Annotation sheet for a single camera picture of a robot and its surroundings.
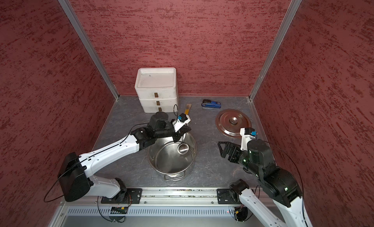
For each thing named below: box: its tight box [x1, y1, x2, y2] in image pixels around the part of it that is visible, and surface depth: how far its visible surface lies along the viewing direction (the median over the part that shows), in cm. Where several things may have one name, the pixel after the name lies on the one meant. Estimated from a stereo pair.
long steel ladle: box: [177, 136, 190, 155], surface depth 87 cm
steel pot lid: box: [215, 108, 252, 138], surface depth 106 cm
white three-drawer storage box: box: [134, 67, 179, 114], surface depth 101 cm
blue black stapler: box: [201, 98, 222, 109], surface depth 116 cm
